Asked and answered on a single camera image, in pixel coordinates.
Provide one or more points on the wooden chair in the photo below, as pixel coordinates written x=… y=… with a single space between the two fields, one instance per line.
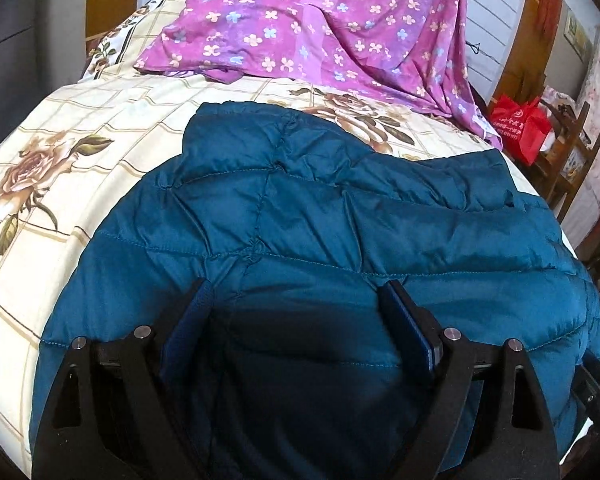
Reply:
x=560 y=170

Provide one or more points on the purple floral cloth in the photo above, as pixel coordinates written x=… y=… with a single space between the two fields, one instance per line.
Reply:
x=330 y=25

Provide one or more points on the cream floral plaid bed sheet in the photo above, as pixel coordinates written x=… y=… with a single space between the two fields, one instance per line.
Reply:
x=80 y=120

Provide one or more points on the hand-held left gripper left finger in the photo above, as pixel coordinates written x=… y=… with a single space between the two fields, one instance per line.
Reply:
x=185 y=330

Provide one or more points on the red shopping bag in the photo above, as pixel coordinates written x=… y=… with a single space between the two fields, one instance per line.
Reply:
x=520 y=130

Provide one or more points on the grey cabinet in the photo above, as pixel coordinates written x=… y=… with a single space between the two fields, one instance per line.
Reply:
x=20 y=25

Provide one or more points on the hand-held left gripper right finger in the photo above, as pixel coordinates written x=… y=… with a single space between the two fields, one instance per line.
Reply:
x=410 y=330

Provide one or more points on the teal quilted puffer jacket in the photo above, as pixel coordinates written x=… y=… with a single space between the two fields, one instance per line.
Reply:
x=330 y=220

